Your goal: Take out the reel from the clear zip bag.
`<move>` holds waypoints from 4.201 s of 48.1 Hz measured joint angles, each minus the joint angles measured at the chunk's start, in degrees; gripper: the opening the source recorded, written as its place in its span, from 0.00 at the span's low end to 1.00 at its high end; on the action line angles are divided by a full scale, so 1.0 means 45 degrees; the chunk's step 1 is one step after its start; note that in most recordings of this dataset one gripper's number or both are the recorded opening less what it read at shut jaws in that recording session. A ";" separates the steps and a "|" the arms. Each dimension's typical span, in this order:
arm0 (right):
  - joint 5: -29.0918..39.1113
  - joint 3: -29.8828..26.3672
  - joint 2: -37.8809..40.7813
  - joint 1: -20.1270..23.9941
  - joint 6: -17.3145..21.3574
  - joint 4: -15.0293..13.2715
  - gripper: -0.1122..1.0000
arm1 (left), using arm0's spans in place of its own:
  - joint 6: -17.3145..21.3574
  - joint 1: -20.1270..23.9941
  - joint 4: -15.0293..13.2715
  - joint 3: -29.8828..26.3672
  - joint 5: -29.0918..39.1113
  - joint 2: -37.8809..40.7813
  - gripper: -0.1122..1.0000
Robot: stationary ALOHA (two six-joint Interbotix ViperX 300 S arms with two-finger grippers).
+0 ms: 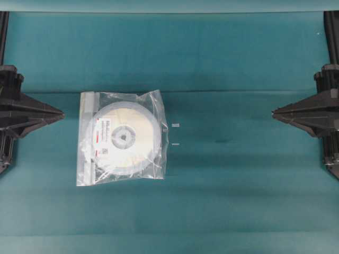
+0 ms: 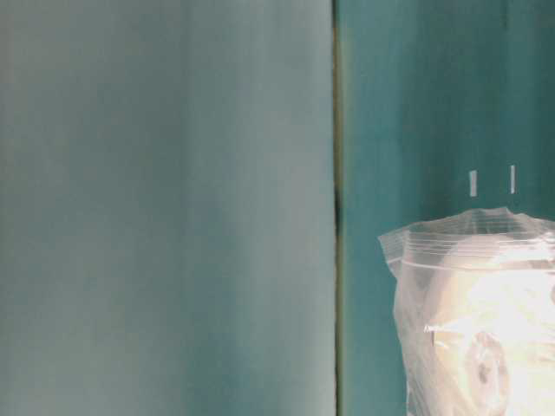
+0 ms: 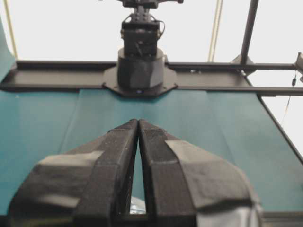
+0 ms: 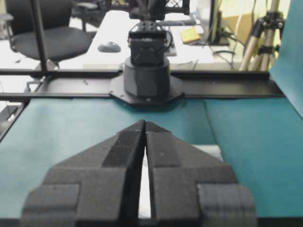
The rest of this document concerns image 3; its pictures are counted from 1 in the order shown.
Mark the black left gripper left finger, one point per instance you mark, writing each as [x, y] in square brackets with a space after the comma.
[80, 188]

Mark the clear zip bag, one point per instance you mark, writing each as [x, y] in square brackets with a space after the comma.
[137, 206]

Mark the black vertical frame post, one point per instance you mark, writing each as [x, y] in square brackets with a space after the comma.
[242, 58]

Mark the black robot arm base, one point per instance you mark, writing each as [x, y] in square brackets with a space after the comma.
[140, 69]

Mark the black aluminium frame rail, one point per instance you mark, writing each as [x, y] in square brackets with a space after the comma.
[205, 76]

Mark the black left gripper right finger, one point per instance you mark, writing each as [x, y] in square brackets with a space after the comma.
[187, 186]

